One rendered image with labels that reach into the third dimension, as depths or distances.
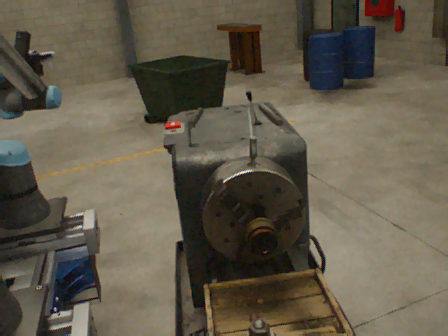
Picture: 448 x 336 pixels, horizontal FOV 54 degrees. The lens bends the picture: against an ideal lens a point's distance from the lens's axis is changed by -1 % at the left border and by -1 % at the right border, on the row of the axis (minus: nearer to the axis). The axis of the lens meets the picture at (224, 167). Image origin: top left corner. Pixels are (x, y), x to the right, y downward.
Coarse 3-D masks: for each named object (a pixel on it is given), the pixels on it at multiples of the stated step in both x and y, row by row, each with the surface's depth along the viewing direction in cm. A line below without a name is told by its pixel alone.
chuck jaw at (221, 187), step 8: (224, 184) 129; (216, 192) 130; (224, 192) 128; (232, 192) 129; (224, 200) 126; (232, 200) 127; (240, 200) 129; (232, 208) 128; (240, 208) 126; (248, 208) 129; (240, 216) 126; (248, 216) 124
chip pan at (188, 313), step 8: (184, 256) 217; (184, 264) 211; (184, 272) 204; (184, 280) 199; (184, 288) 193; (184, 296) 188; (184, 304) 183; (192, 304) 183; (184, 312) 178; (192, 312) 178; (200, 312) 178; (184, 320) 174; (192, 320) 174; (200, 320) 173; (184, 328) 170; (192, 328) 169; (200, 328) 169
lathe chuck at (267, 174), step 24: (240, 168) 131; (264, 168) 130; (240, 192) 130; (264, 192) 131; (288, 192) 132; (216, 216) 133; (264, 216) 140; (216, 240) 135; (240, 240) 136; (288, 240) 138
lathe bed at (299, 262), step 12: (288, 252) 153; (300, 252) 153; (216, 264) 153; (228, 264) 150; (240, 264) 150; (276, 264) 149; (288, 264) 151; (300, 264) 146; (216, 276) 145; (228, 276) 148; (240, 276) 143; (252, 276) 147
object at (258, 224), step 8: (248, 224) 124; (256, 224) 123; (264, 224) 122; (272, 224) 125; (248, 232) 123; (256, 232) 120; (264, 232) 119; (272, 232) 121; (248, 240) 123; (256, 240) 120; (264, 240) 127; (272, 240) 125; (256, 248) 121; (264, 248) 124; (272, 248) 121
